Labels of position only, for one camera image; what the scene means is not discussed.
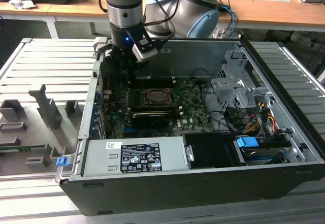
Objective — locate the black RAM slot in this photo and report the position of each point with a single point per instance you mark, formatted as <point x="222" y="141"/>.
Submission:
<point x="157" y="84"/>
<point x="157" y="80"/>
<point x="162" y="106"/>
<point x="175" y="111"/>

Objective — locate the CPU socket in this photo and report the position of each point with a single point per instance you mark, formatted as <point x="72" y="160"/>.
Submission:
<point x="145" y="104"/>

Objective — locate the blue expansion slot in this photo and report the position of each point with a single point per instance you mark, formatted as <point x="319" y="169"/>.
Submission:
<point x="127" y="132"/>

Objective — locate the grey plastic case latch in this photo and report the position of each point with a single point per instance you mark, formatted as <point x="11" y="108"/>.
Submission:
<point x="100" y="42"/>

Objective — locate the wooden desk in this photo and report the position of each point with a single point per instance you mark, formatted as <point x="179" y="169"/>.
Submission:
<point x="76" y="5"/>

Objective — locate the black graphics card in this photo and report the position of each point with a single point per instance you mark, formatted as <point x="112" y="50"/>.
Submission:
<point x="149" y="121"/>

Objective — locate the green motherboard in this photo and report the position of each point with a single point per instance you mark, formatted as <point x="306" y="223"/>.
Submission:
<point x="193" y="112"/>

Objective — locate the crumpled white paper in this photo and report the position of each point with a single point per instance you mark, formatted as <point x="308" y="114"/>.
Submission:
<point x="20" y="4"/>

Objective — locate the silver metal drive cage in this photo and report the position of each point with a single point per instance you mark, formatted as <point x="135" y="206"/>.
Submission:
<point x="228" y="92"/>

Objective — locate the grey power supply unit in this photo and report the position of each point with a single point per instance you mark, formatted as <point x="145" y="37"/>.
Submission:
<point x="101" y="160"/>

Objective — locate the grey parts rack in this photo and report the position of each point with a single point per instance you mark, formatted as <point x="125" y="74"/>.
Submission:
<point x="38" y="132"/>

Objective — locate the blue plastic latch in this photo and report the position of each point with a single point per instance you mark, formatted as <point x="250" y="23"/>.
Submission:
<point x="62" y="162"/>

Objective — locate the green RAM stick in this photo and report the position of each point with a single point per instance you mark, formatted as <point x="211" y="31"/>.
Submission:
<point x="23" y="148"/>

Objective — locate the hard disk in blue carrier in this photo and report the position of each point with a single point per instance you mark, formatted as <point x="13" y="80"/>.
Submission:
<point x="246" y="142"/>

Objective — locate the black grey PC case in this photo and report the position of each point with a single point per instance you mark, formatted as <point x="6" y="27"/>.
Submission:
<point x="177" y="196"/>

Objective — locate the silver wrist camera, black bracket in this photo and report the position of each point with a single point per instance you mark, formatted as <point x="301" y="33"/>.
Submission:
<point x="143" y="53"/>

